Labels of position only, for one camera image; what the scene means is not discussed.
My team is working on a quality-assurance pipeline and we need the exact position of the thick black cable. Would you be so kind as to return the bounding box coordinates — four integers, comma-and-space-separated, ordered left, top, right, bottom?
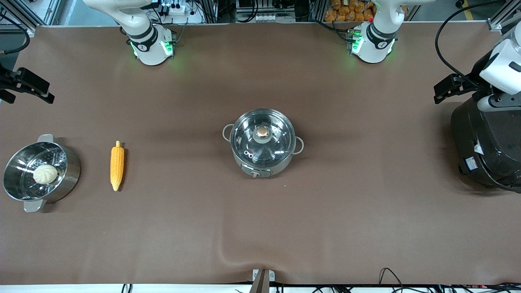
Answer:
435, 0, 505, 88
0, 12, 31, 54

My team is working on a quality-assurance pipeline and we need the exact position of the pile of orange snack packs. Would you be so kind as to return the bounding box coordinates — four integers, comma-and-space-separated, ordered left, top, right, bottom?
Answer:
324, 0, 409, 23

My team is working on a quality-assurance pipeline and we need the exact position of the stainless steel steamer pot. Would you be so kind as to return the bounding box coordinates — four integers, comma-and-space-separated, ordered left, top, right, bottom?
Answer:
3, 134, 81, 213

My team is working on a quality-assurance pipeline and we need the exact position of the large black round appliance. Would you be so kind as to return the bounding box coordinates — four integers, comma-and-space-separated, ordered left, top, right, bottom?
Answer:
451, 96, 521, 192

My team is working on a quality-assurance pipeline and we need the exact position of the yellow corn cob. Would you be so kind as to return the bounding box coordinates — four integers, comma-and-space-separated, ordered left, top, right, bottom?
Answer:
110, 141, 125, 192

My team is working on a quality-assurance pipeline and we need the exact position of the glass pot lid with knob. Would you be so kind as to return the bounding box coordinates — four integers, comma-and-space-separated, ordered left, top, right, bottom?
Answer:
230, 109, 296, 167

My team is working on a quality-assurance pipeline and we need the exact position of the white steamed bun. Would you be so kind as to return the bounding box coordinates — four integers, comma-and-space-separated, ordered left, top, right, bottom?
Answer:
33, 164, 58, 185

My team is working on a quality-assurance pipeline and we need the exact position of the brown table mat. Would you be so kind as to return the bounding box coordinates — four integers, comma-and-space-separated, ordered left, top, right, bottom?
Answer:
0, 22, 521, 285

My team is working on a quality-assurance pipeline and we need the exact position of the grey metal table clamp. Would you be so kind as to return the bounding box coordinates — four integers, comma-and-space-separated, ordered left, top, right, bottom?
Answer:
249, 269, 276, 293

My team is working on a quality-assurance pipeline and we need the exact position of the thin black cable loop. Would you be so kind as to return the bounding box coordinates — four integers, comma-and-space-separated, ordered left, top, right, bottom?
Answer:
379, 268, 404, 292

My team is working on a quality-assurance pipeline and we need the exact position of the aluminium frame profile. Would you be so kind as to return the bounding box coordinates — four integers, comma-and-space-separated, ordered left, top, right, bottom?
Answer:
486, 0, 521, 33
0, 0, 61, 31

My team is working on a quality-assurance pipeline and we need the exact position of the white power strip with plugs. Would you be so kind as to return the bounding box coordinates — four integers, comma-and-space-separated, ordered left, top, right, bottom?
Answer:
161, 0, 204, 24

